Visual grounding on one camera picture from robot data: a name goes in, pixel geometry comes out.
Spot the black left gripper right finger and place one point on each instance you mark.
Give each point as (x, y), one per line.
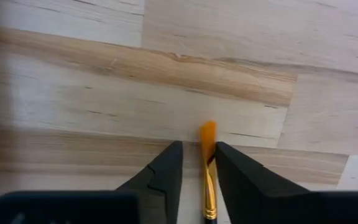
(275, 205)

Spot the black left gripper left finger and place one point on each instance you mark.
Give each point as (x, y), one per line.
(163, 186)

